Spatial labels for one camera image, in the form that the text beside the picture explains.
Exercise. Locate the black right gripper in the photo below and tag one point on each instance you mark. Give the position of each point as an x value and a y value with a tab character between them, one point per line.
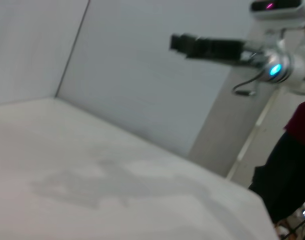
217	51

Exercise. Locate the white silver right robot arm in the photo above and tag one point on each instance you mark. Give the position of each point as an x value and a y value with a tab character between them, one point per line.
290	67

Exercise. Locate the person in red shirt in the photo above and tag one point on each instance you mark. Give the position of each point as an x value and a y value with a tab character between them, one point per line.
287	170

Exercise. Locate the white robot head camera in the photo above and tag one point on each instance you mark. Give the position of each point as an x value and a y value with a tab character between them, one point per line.
277	8

